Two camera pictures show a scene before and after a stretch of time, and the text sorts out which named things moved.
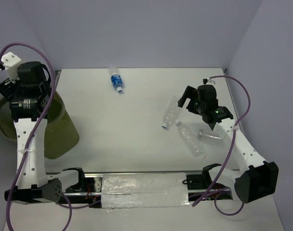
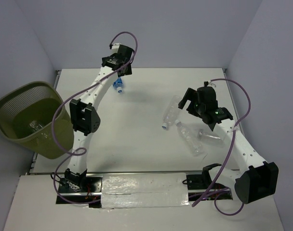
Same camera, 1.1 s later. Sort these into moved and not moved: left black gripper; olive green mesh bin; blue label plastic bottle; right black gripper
Moved: left black gripper
Not moved: blue label plastic bottle; olive green mesh bin; right black gripper
